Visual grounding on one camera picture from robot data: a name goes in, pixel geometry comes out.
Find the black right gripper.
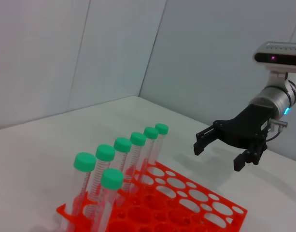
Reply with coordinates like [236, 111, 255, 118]
[193, 103, 275, 173]

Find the green capped clear test tube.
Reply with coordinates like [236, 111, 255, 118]
[113, 137, 133, 194]
[91, 168, 125, 232]
[140, 126, 159, 170]
[60, 152, 97, 232]
[86, 144, 116, 203]
[123, 132, 147, 191]
[150, 123, 169, 167]

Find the red plastic test tube rack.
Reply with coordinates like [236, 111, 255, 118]
[56, 160, 248, 232]

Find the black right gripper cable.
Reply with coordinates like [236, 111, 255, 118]
[266, 118, 289, 143]

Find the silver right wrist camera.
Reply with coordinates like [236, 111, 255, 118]
[253, 41, 296, 87]

